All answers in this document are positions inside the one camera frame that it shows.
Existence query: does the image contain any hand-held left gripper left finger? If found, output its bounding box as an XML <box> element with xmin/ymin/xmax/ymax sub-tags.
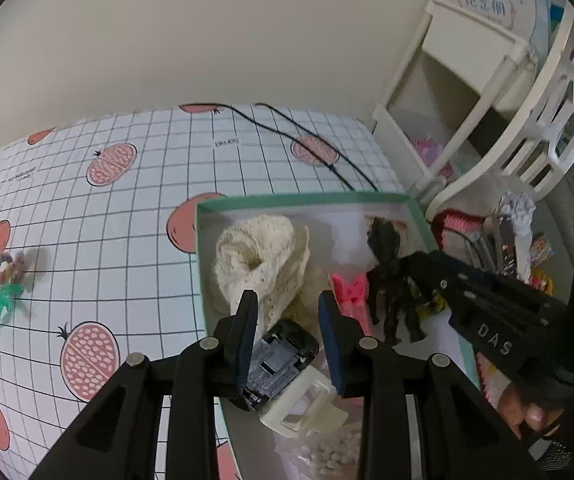
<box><xmin>30</xmin><ymin>290</ymin><xmax>259</xmax><ymax>480</ymax></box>

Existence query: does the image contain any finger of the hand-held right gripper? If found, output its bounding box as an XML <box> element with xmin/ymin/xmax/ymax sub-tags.
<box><xmin>402</xmin><ymin>251</ymin><xmax>472</xmax><ymax>312</ymax></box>

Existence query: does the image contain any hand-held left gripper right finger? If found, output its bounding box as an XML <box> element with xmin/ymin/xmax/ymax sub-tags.
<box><xmin>318</xmin><ymin>290</ymin><xmax>542</xmax><ymax>480</ymax></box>

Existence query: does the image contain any black toy car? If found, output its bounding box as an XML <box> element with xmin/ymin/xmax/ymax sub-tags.
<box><xmin>239</xmin><ymin>319</ymin><xmax>320</xmax><ymax>411</ymax></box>

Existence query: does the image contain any black figurine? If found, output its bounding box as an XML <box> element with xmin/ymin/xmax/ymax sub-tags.
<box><xmin>367</xmin><ymin>217</ymin><xmax>428</xmax><ymax>346</ymax></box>

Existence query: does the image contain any pink hair clip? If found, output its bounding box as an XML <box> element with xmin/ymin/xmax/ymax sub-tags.
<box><xmin>331</xmin><ymin>272</ymin><xmax>372</xmax><ymax>333</ymax></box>

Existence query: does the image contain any cream hair claw clip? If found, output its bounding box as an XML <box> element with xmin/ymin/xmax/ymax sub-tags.
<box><xmin>259</xmin><ymin>365</ymin><xmax>348</xmax><ymax>438</ymax></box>

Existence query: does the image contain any clear cotton swab box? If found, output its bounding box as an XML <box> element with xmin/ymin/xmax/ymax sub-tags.
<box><xmin>274</xmin><ymin>345</ymin><xmax>368</xmax><ymax>480</ymax></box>

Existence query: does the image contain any green cardboard box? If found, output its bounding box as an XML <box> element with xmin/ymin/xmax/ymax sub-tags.
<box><xmin>196</xmin><ymin>192</ymin><xmax>488</xmax><ymax>480</ymax></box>

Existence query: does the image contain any person's right hand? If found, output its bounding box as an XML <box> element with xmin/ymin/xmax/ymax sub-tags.
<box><xmin>497</xmin><ymin>382</ymin><xmax>568</xmax><ymax>441</ymax></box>

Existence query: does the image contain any cream crochet cloth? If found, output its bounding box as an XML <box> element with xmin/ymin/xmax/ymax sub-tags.
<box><xmin>214</xmin><ymin>214</ymin><xmax>328</xmax><ymax>341</ymax></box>

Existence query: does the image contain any white crumpled paper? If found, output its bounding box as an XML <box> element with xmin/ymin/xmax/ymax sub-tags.
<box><xmin>497</xmin><ymin>192</ymin><xmax>538</xmax><ymax>281</ymax></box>

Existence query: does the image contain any pink purple toy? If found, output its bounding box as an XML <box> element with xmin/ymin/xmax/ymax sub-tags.
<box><xmin>412</xmin><ymin>137</ymin><xmax>455</xmax><ymax>181</ymax></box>

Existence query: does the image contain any white chair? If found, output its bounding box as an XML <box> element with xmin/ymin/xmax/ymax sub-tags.
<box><xmin>427</xmin><ymin>5</ymin><xmax>574</xmax><ymax>221</ymax></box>

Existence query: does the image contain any white shelf unit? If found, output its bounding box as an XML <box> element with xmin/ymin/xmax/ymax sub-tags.
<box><xmin>372</xmin><ymin>0</ymin><xmax>538</xmax><ymax>206</ymax></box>

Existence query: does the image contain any green flower toy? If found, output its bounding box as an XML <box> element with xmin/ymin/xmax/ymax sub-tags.
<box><xmin>0</xmin><ymin>251</ymin><xmax>30</xmax><ymax>326</ymax></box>

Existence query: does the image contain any black cable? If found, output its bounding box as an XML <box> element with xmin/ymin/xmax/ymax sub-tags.
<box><xmin>212</xmin><ymin>102</ymin><xmax>354</xmax><ymax>192</ymax></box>
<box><xmin>256</xmin><ymin>102</ymin><xmax>379</xmax><ymax>192</ymax></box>

